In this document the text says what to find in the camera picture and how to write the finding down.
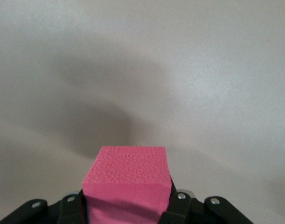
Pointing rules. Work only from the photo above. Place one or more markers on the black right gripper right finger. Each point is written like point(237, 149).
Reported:
point(182, 207)

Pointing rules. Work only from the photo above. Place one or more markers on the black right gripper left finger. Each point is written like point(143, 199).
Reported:
point(67, 210)

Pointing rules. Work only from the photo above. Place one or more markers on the crimson foam cube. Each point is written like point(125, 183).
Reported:
point(128, 182)

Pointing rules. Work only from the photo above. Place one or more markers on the brown table mat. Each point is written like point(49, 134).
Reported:
point(203, 70)

